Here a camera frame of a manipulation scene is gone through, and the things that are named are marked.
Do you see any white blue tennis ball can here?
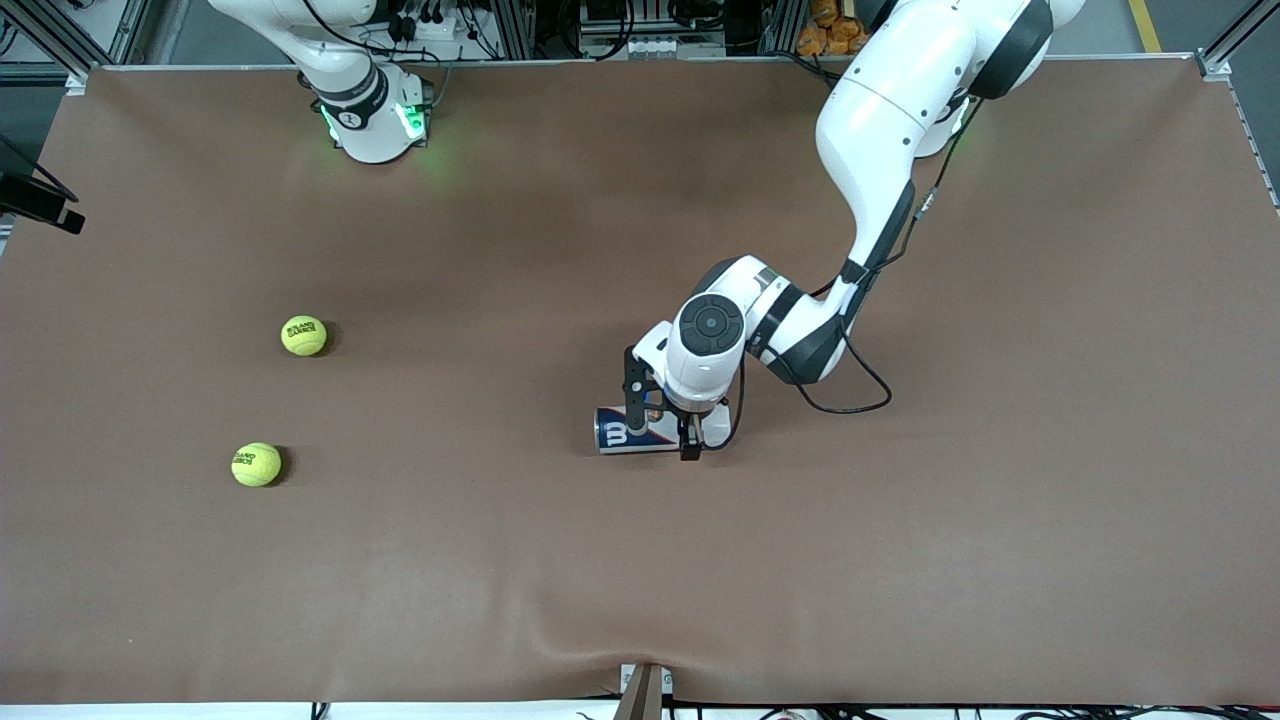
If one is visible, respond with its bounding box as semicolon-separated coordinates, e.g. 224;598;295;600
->
594;401;732;457

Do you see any yellow tennis ball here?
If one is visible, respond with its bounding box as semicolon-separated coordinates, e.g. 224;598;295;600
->
281;315;328;358
231;442;282;488

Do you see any brown table mat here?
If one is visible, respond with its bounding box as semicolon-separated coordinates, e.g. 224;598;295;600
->
0;55;1280;707

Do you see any orange objects pile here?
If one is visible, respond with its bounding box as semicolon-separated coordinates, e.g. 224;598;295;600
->
795;0;873;58

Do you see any white power strip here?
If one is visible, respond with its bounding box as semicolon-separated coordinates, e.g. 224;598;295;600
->
385;12;473;43

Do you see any aluminium frame strut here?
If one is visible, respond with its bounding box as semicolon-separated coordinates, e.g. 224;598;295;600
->
1195;0;1280;83
0;0;93;96

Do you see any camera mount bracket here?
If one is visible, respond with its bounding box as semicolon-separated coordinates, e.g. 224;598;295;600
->
617;662;674;720

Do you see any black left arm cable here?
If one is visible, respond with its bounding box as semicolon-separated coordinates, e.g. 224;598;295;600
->
700;90;986;451

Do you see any aluminium frame post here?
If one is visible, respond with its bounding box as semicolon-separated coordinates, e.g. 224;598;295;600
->
762;0;806;56
497;0;536;59

